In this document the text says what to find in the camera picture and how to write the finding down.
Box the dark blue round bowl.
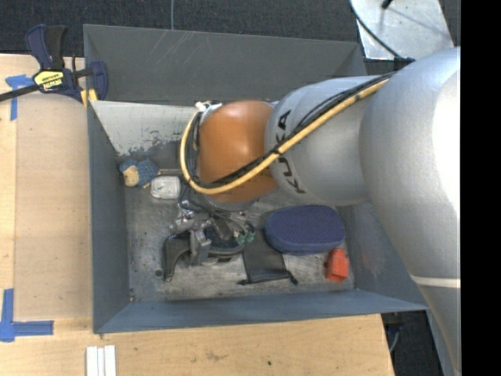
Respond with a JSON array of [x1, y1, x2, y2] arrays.
[[203, 225, 256, 259]]

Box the white packet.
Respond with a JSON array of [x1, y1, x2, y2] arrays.
[[150, 175, 182, 201]]

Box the black pouch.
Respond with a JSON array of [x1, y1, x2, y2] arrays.
[[236, 231, 299, 286]]

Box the blue and tan toy animal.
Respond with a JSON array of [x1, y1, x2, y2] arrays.
[[118, 157, 160, 188]]

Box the pale wood board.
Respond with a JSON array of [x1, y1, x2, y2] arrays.
[[13, 91, 95, 323]]

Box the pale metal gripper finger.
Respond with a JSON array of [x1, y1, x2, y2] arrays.
[[189, 228, 214, 266], [168, 213, 199, 235]]

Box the black angled tool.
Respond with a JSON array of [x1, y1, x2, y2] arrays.
[[161, 234, 196, 283]]

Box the orange-red block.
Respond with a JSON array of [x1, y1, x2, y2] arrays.
[[323, 247, 351, 283]]

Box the grey metal bin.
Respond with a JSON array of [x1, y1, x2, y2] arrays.
[[82, 23, 430, 334]]

